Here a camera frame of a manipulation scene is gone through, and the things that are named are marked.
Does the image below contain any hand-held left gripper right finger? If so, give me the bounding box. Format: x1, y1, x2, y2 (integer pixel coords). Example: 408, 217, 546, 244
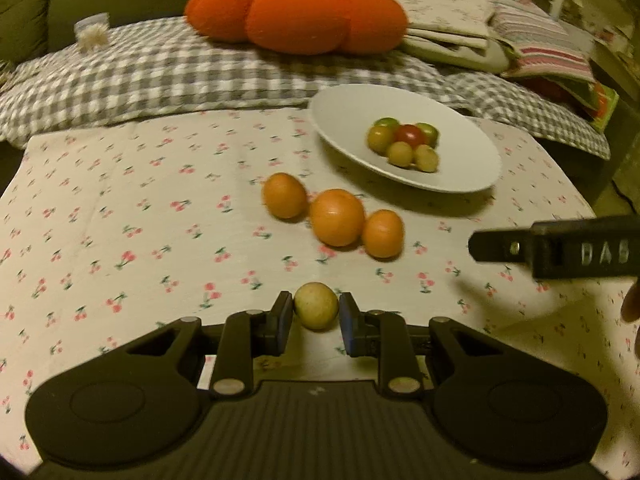
339, 291, 507, 397

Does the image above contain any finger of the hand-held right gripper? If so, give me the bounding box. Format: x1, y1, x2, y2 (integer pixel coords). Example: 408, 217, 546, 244
468, 227, 537, 266

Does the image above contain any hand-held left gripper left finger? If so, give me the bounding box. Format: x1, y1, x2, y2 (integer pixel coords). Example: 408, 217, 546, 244
125, 290, 294, 397

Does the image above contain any pale yellow tomato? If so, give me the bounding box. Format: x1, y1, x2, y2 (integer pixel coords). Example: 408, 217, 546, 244
293, 282, 340, 331

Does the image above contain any yellowish tomato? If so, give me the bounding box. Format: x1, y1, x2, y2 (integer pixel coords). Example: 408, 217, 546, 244
413, 144, 441, 173
387, 141, 415, 167

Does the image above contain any red tomato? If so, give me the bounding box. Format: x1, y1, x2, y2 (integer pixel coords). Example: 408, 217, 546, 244
395, 124, 425, 147

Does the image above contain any olive yellow tomato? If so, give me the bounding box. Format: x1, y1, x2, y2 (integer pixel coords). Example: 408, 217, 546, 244
367, 126, 398, 153

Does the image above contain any white ribbed plate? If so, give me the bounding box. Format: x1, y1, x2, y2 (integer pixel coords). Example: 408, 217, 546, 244
307, 84, 502, 194

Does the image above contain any person's right hand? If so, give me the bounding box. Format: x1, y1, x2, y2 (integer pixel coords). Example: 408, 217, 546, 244
621, 277, 640, 324

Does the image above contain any small orange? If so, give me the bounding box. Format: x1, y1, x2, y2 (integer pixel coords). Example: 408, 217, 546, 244
361, 209, 405, 259
262, 172, 308, 219

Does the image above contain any large orange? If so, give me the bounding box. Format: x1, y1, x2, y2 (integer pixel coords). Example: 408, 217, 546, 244
309, 188, 366, 247

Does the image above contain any colourful book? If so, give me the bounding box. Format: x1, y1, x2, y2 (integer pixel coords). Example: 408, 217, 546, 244
585, 80, 621, 133

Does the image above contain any folded grey-green sheet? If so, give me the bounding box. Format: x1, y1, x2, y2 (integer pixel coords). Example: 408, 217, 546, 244
400, 35, 512, 75

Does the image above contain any cherry print tablecloth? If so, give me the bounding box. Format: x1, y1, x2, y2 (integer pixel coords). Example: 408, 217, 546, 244
0, 107, 640, 476

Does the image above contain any folded floral sheet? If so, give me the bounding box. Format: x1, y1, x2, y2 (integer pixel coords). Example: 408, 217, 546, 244
380, 0, 497, 51

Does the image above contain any grey checkered blanket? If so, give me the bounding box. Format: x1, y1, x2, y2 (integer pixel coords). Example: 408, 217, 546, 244
0, 15, 612, 161

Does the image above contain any orange pumpkin cushion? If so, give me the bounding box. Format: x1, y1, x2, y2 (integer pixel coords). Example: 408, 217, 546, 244
183, 0, 410, 57

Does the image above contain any white fluffy object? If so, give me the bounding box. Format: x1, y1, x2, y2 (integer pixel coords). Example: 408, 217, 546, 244
74, 12, 111, 53

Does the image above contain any green sofa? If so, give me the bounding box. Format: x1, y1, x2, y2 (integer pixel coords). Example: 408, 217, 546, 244
0, 0, 501, 66

